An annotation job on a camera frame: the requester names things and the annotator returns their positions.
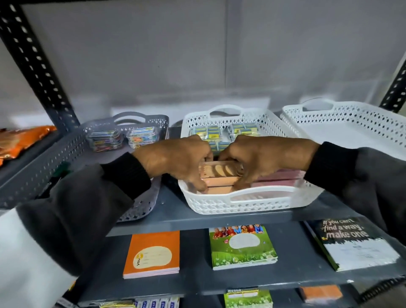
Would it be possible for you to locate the orange snack packet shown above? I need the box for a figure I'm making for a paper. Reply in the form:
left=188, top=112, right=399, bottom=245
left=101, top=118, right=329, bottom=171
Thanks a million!
left=0, top=125, right=57, bottom=166

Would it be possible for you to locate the black perforated shelf upright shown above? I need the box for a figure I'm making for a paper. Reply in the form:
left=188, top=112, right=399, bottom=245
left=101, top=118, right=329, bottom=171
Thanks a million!
left=379, top=60, right=406, bottom=113
left=0, top=3, right=80, bottom=134

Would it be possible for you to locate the white perforated basket with boxes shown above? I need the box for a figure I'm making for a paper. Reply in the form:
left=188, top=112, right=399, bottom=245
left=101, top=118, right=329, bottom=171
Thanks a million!
left=178, top=104, right=325, bottom=216

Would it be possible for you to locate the pink flat box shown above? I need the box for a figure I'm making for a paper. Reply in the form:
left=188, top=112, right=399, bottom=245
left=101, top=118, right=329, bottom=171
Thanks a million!
left=251, top=179, right=301, bottom=188
left=262, top=169, right=306, bottom=182

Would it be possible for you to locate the pile of yellow-green small boxes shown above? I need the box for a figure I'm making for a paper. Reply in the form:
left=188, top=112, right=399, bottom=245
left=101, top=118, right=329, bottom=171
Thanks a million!
left=190, top=123, right=261, bottom=156

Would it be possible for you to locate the person's left hand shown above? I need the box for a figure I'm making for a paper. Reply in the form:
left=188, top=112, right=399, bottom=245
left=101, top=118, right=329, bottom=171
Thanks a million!
left=132, top=135, right=214, bottom=193

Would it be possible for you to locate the grey perforated plastic basket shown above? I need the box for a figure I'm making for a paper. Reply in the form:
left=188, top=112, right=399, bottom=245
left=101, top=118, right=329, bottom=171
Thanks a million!
left=0, top=111, right=170, bottom=223

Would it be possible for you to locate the black and white notebook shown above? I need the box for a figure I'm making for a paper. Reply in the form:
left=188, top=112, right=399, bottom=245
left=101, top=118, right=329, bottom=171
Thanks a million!
left=304, top=217, right=401, bottom=272

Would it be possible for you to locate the orange notebook with cream label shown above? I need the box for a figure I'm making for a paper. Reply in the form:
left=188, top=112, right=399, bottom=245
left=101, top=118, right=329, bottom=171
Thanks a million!
left=123, top=231, right=181, bottom=280

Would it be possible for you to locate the person's right hand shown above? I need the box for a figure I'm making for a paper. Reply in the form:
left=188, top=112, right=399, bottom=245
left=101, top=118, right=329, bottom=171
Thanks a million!
left=218, top=135, right=320, bottom=191

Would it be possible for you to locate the green notebook with yellow label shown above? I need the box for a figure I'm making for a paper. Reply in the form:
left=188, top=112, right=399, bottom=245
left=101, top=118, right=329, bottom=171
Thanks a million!
left=224, top=288, right=273, bottom=308

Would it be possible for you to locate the row of blue-white packets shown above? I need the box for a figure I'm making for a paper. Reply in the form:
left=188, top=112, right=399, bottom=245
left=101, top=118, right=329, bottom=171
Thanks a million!
left=134, top=296, right=180, bottom=308

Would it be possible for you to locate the person's right forearm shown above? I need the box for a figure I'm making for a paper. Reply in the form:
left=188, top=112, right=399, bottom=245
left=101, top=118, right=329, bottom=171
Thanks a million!
left=304, top=142, right=406, bottom=245

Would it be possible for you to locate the green notebook with children picture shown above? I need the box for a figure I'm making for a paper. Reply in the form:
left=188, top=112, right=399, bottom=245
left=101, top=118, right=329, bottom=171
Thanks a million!
left=209, top=224, right=278, bottom=271

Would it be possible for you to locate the stack of colourful clear cases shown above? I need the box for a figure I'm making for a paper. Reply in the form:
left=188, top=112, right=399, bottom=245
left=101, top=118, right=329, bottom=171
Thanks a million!
left=126, top=126, right=159, bottom=149
left=86, top=129, right=124, bottom=152

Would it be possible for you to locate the tan wood-print box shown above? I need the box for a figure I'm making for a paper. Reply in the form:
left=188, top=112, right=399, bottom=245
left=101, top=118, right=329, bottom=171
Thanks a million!
left=202, top=176, right=242, bottom=188
left=206, top=186, right=237, bottom=195
left=199, top=161, right=244, bottom=178

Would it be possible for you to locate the plain orange notebook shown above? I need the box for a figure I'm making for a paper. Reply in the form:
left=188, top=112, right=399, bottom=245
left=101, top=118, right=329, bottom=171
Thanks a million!
left=298, top=285, right=344, bottom=304

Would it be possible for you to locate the yellow-green packet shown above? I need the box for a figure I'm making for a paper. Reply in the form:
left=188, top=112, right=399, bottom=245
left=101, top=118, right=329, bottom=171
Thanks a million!
left=99, top=300, right=136, bottom=308

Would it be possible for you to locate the empty white perforated basket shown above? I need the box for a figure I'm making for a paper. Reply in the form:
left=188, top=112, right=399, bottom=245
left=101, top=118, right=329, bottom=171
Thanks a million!
left=280, top=98, right=406, bottom=161

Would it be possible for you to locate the person's left forearm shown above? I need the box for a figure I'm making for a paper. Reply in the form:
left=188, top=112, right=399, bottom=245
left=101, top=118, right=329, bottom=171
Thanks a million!
left=0, top=152, right=152, bottom=308

